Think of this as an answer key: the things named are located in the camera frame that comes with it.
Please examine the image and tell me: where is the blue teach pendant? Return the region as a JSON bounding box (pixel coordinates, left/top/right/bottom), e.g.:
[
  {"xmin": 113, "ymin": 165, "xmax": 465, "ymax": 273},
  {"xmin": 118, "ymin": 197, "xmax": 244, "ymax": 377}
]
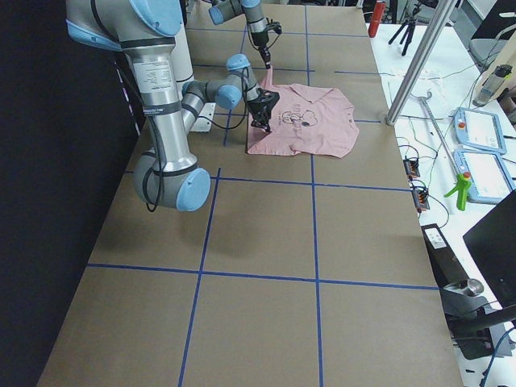
[
  {"xmin": 453, "ymin": 149, "xmax": 515, "ymax": 205},
  {"xmin": 453, "ymin": 107, "xmax": 506, "ymax": 155}
]

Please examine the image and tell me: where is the black monitor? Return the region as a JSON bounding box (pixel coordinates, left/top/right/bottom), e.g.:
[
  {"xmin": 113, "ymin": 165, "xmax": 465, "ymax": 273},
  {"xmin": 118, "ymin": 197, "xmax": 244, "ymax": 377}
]
[{"xmin": 463, "ymin": 192, "xmax": 516, "ymax": 307}]

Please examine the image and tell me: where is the orange circuit board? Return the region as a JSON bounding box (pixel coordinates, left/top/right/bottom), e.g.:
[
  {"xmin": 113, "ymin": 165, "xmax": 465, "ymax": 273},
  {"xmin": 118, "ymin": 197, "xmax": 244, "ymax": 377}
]
[
  {"xmin": 403, "ymin": 158, "xmax": 420, "ymax": 180},
  {"xmin": 409, "ymin": 179, "xmax": 430, "ymax": 214}
]

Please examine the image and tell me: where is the aluminium frame post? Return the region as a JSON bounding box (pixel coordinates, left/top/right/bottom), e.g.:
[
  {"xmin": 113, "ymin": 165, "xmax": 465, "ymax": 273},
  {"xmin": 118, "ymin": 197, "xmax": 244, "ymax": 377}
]
[{"xmin": 385, "ymin": 1, "xmax": 462, "ymax": 126}]

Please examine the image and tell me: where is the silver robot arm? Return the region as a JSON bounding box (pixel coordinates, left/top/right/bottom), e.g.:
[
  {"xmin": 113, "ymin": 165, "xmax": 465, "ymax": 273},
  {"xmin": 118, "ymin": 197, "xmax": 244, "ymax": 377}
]
[
  {"xmin": 209, "ymin": 0, "xmax": 271, "ymax": 69},
  {"xmin": 66, "ymin": 1, "xmax": 280, "ymax": 211}
]

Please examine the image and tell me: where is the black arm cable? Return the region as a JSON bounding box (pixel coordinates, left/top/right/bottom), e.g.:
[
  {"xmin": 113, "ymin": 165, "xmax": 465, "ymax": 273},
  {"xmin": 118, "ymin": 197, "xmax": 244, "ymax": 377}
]
[{"xmin": 144, "ymin": 68, "xmax": 267, "ymax": 213}]

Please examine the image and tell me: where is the metal reacher grabber tool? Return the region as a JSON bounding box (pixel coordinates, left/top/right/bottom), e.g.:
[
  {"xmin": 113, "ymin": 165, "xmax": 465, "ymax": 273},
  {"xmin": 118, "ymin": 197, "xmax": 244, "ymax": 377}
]
[{"xmin": 414, "ymin": 90, "xmax": 472, "ymax": 211}]

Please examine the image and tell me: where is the far blue teach pendant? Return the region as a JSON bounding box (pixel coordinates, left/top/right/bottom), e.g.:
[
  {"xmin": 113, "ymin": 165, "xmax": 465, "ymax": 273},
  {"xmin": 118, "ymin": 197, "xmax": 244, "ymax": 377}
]
[{"xmin": 453, "ymin": 107, "xmax": 506, "ymax": 155}]

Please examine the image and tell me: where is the black clamp with metal knob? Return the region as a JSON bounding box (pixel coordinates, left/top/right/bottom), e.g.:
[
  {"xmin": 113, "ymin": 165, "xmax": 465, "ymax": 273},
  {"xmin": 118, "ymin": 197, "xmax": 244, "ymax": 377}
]
[{"xmin": 439, "ymin": 279, "xmax": 515, "ymax": 360}]

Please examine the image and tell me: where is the pink Snoopy t-shirt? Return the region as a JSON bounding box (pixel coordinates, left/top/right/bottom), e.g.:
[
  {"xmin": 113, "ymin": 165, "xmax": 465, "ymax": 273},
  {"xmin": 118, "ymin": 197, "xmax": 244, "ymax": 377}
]
[{"xmin": 247, "ymin": 69, "xmax": 360, "ymax": 158}]

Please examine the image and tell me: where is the clear water bottle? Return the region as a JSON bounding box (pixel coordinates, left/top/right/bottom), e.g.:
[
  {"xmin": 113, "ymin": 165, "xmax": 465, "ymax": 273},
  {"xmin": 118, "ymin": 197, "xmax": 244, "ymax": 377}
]
[{"xmin": 472, "ymin": 64, "xmax": 513, "ymax": 107}]

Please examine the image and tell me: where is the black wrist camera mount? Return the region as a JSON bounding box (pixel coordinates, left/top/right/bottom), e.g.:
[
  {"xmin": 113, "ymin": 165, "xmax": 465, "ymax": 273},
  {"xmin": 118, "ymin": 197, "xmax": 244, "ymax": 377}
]
[
  {"xmin": 265, "ymin": 18, "xmax": 282, "ymax": 35},
  {"xmin": 259, "ymin": 89, "xmax": 280, "ymax": 120}
]

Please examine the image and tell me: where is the black tripod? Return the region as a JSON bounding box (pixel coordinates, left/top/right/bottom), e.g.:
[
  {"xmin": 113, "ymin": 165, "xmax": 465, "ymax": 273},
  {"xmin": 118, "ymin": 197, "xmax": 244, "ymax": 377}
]
[{"xmin": 388, "ymin": 3, "xmax": 421, "ymax": 56}]

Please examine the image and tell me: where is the red cylinder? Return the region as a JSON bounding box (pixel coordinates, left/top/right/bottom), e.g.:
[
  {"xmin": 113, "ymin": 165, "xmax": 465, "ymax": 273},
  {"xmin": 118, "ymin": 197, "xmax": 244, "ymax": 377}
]
[{"xmin": 368, "ymin": 0, "xmax": 386, "ymax": 38}]

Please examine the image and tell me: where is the far orange circuit board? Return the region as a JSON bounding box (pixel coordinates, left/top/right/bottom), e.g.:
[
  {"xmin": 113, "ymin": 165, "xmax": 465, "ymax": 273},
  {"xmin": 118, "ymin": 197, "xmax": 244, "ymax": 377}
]
[{"xmin": 403, "ymin": 158, "xmax": 420, "ymax": 180}]

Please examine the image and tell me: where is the black power supply box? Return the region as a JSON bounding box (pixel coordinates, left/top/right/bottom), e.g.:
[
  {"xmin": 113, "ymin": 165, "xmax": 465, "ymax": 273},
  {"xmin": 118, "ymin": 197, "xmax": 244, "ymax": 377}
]
[{"xmin": 421, "ymin": 223, "xmax": 468, "ymax": 288}]

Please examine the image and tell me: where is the near orange circuit board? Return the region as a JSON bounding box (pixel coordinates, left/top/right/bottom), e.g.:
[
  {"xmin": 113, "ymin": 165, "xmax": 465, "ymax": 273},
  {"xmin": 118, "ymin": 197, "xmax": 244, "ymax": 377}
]
[{"xmin": 409, "ymin": 179, "xmax": 430, "ymax": 214}]

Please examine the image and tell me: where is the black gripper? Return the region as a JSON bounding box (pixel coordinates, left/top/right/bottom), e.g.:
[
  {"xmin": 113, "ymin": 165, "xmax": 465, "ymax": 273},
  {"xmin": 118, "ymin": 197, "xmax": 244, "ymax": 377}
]
[
  {"xmin": 248, "ymin": 99, "xmax": 271, "ymax": 133},
  {"xmin": 251, "ymin": 31, "xmax": 271, "ymax": 69}
]

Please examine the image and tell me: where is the near blue teach pendant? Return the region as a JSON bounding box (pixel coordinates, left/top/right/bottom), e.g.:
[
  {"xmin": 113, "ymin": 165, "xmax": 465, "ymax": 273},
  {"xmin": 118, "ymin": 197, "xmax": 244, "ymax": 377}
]
[{"xmin": 453, "ymin": 149, "xmax": 515, "ymax": 205}]

